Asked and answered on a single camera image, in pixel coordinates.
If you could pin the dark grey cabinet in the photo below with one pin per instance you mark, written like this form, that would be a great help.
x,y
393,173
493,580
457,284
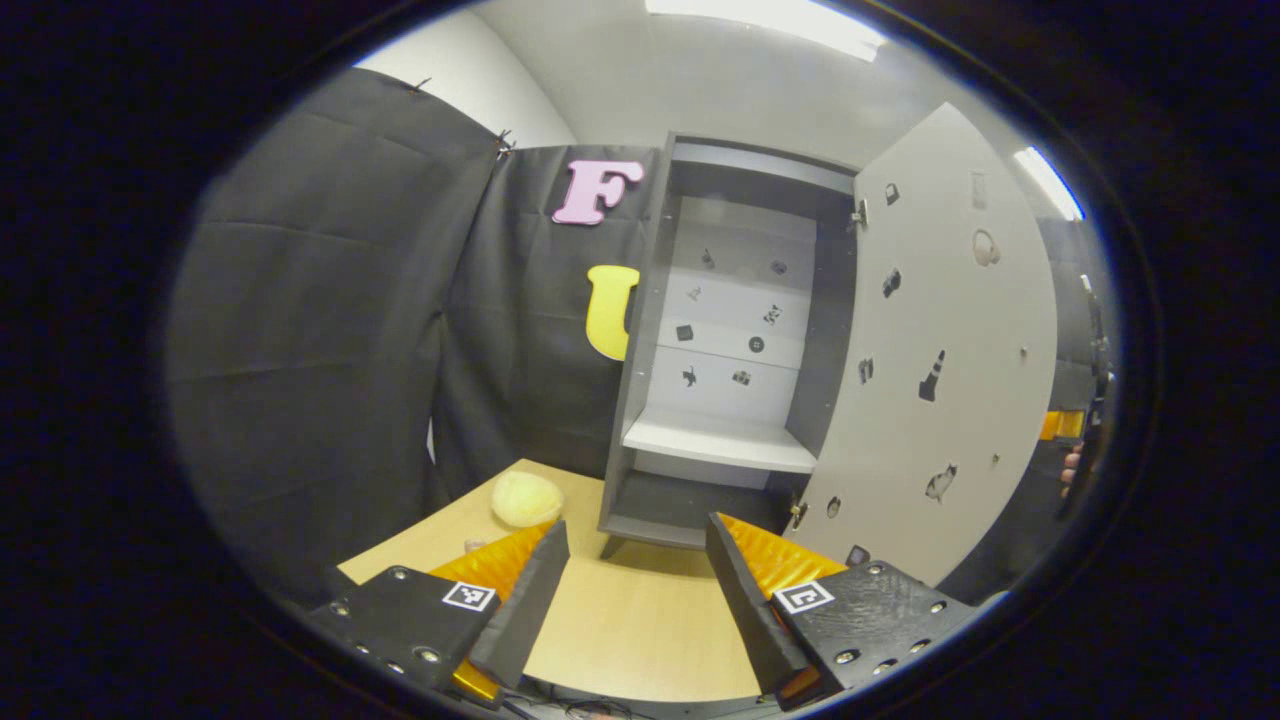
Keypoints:
x,y
720,300

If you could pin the light grey cabinet door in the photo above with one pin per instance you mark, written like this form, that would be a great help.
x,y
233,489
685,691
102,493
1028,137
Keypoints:
x,y
950,300

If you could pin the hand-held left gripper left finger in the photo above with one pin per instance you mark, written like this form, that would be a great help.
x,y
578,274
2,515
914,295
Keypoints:
x,y
525,620

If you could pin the metal door hinge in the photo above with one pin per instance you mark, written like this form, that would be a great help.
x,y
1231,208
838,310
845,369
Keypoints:
x,y
859,213
799,514

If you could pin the black backdrop cloth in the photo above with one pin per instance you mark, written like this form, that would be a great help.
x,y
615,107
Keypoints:
x,y
300,350

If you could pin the ceiling light panel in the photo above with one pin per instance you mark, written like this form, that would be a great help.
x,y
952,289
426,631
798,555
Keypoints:
x,y
1050,185
770,22

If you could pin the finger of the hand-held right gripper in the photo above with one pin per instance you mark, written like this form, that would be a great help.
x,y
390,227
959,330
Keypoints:
x,y
1062,425

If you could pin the white cabinet shelf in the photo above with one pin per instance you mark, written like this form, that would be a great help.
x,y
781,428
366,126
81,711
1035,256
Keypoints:
x,y
715,440

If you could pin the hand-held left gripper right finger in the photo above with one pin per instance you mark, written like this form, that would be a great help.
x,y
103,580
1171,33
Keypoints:
x,y
750,610

